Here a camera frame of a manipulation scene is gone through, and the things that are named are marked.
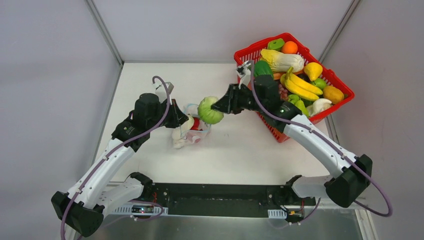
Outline yellow white napa cabbage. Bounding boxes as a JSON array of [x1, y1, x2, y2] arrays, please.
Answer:
[[260, 49, 305, 73]]

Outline orange toy orange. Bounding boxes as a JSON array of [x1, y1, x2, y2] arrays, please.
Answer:
[[281, 41, 298, 54]]

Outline red plastic basket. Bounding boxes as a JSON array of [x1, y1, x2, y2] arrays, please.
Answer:
[[233, 32, 355, 144]]

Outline green bok choy toy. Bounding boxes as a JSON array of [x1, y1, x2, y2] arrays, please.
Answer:
[[253, 60, 274, 79]]

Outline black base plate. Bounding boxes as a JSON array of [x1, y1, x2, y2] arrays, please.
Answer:
[[132, 182, 317, 222]]

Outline white oyster mushroom toy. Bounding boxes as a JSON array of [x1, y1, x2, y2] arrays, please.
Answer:
[[306, 98, 333, 117]]

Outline green toy apple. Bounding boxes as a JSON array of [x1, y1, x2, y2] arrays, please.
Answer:
[[311, 78, 328, 90]]

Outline green toy pepper slice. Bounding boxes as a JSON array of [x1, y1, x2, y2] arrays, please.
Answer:
[[266, 38, 285, 52]]

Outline pale green toy cabbage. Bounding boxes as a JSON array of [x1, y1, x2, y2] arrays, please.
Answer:
[[197, 96, 224, 125]]

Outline clear zip top bag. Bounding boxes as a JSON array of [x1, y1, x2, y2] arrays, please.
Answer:
[[171, 103, 212, 149]]

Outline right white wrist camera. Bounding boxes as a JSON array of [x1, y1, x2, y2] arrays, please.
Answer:
[[236, 60, 254, 89]]

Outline green toy pear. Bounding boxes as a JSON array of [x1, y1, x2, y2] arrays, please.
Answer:
[[287, 94, 310, 118]]

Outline yellow toy banana bunch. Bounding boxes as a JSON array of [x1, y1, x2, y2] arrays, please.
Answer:
[[280, 66, 323, 102]]

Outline orange yellow toy squash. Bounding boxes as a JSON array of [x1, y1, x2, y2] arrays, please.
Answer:
[[322, 85, 345, 105]]

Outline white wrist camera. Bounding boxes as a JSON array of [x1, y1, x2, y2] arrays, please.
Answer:
[[236, 60, 254, 89], [152, 81, 174, 103]]

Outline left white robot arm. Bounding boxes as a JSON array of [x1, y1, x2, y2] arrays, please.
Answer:
[[51, 93, 193, 240]]

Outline yellow toy bell pepper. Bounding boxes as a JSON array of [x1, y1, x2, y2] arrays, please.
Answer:
[[303, 62, 323, 81]]

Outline purple toy grapes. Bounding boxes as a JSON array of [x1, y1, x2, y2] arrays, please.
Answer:
[[278, 84, 289, 101]]

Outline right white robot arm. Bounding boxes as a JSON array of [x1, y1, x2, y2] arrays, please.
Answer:
[[211, 75, 373, 208]]

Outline white toy radish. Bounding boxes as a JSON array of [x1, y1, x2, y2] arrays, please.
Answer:
[[171, 115, 195, 149]]

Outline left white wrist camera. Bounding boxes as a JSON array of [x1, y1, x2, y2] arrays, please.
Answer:
[[152, 81, 174, 103]]

